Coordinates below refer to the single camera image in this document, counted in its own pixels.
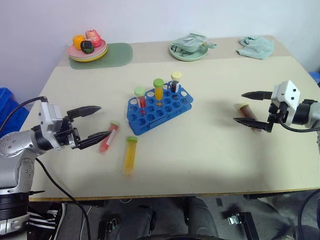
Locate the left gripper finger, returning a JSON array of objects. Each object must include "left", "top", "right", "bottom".
[
  {"left": 66, "top": 105, "right": 102, "bottom": 120},
  {"left": 75, "top": 130, "right": 112, "bottom": 151}
]

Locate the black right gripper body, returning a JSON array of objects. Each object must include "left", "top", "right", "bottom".
[{"left": 266, "top": 99, "right": 289, "bottom": 133}]

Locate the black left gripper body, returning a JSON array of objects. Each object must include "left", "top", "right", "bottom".
[{"left": 53, "top": 116, "right": 82, "bottom": 151}]

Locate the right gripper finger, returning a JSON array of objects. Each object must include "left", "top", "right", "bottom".
[
  {"left": 240, "top": 91, "right": 273, "bottom": 102},
  {"left": 232, "top": 117, "right": 270, "bottom": 133}
]

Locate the brown tube yellow cap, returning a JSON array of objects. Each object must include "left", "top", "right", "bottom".
[{"left": 233, "top": 102, "right": 262, "bottom": 133}]

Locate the red tube green cap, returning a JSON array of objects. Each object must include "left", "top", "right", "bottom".
[
  {"left": 134, "top": 86, "right": 149, "bottom": 116},
  {"left": 97, "top": 120, "right": 122, "bottom": 155}
]

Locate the yellow tube green cap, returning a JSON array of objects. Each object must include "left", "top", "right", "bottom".
[{"left": 122, "top": 135, "right": 139, "bottom": 176}]

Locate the blue test tube rack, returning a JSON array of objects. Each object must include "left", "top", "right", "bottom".
[{"left": 127, "top": 83, "right": 195, "bottom": 136}]

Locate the orange tube green cap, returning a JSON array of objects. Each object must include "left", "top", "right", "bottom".
[{"left": 153, "top": 78, "right": 165, "bottom": 107}]

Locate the dark red tube yellow cap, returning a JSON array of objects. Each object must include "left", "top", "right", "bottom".
[{"left": 170, "top": 71, "right": 183, "bottom": 100}]

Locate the mint green cloth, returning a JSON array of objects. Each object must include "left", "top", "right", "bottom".
[{"left": 235, "top": 35, "right": 276, "bottom": 61}]

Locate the light green stacked plate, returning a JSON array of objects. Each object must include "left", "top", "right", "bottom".
[{"left": 68, "top": 51, "right": 109, "bottom": 62}]

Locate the blue ribbed container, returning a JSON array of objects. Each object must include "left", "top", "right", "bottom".
[{"left": 308, "top": 71, "right": 320, "bottom": 89}]

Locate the yellow plate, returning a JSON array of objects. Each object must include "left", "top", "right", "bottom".
[{"left": 83, "top": 45, "right": 110, "bottom": 63}]

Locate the pink plate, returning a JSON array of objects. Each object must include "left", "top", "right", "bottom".
[{"left": 66, "top": 40, "right": 108, "bottom": 59}]

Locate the blue plastic crate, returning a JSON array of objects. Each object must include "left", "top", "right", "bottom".
[{"left": 0, "top": 87, "right": 34, "bottom": 134}]

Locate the green placemat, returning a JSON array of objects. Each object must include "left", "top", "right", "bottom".
[{"left": 68, "top": 42, "right": 134, "bottom": 71}]

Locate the black and green toy fruit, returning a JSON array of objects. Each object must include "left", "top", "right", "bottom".
[{"left": 80, "top": 40, "right": 95, "bottom": 54}]

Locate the orange toy fruit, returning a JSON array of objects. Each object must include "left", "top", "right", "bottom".
[{"left": 72, "top": 34, "right": 87, "bottom": 51}]

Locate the pink toy fruit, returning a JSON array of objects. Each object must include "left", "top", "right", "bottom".
[{"left": 84, "top": 28, "right": 104, "bottom": 49}]

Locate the green plate with pattern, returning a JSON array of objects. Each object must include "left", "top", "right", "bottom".
[{"left": 169, "top": 41, "right": 209, "bottom": 62}]

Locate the pale green pouch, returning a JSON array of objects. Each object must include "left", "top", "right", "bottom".
[{"left": 170, "top": 32, "right": 218, "bottom": 55}]

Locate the dark rounded shape under table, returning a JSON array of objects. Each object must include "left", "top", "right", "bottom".
[{"left": 97, "top": 196, "right": 219, "bottom": 240}]

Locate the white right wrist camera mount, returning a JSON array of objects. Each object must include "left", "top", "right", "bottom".
[{"left": 270, "top": 80, "right": 301, "bottom": 126}]

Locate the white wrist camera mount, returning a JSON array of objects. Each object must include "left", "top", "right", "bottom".
[
  {"left": 38, "top": 100, "right": 64, "bottom": 134},
  {"left": 270, "top": 80, "right": 301, "bottom": 126}
]

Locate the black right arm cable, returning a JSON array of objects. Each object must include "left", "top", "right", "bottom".
[{"left": 278, "top": 116, "right": 320, "bottom": 133}]

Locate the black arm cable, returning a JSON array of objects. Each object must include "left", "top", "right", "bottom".
[
  {"left": 0, "top": 96, "right": 91, "bottom": 240},
  {"left": 278, "top": 116, "right": 320, "bottom": 133}
]

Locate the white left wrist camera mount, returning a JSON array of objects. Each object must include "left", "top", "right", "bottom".
[{"left": 38, "top": 100, "right": 64, "bottom": 134}]

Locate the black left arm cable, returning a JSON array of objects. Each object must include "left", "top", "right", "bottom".
[{"left": 0, "top": 96, "right": 91, "bottom": 240}]

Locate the black metal bracket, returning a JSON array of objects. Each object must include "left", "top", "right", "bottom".
[{"left": 221, "top": 210, "right": 261, "bottom": 240}]

